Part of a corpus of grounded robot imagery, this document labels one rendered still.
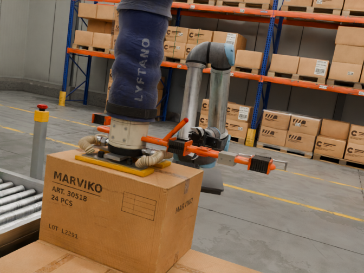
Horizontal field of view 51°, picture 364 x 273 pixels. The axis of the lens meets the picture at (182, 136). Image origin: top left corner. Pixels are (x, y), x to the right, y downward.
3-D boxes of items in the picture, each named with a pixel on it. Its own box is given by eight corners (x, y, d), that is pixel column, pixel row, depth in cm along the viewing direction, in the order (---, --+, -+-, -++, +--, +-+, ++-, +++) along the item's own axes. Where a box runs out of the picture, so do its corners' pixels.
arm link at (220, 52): (203, 145, 254) (209, 37, 212) (229, 149, 252) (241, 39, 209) (200, 159, 242) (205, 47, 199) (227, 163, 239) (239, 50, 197)
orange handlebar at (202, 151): (74, 128, 177) (75, 120, 176) (109, 123, 205) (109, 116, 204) (273, 173, 146) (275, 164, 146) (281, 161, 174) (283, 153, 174)
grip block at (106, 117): (91, 122, 202) (92, 113, 202) (99, 121, 210) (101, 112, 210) (104, 125, 200) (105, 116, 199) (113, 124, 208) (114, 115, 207)
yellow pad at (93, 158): (73, 159, 165) (75, 148, 164) (87, 155, 174) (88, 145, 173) (143, 177, 154) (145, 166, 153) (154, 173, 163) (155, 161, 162)
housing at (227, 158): (216, 163, 154) (218, 152, 153) (220, 160, 160) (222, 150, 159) (233, 167, 151) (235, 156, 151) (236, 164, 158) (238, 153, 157)
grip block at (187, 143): (165, 152, 160) (167, 138, 159) (173, 149, 169) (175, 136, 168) (183, 156, 157) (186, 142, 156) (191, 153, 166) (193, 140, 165)
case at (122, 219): (38, 239, 173) (46, 154, 166) (91, 214, 209) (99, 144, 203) (154, 284, 151) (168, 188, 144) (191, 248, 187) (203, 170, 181)
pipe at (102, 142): (77, 150, 166) (79, 137, 165) (108, 143, 189) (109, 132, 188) (147, 168, 155) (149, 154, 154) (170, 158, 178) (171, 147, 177)
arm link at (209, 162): (195, 163, 212) (197, 142, 210) (215, 167, 210) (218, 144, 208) (193, 167, 203) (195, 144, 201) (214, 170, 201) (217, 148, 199)
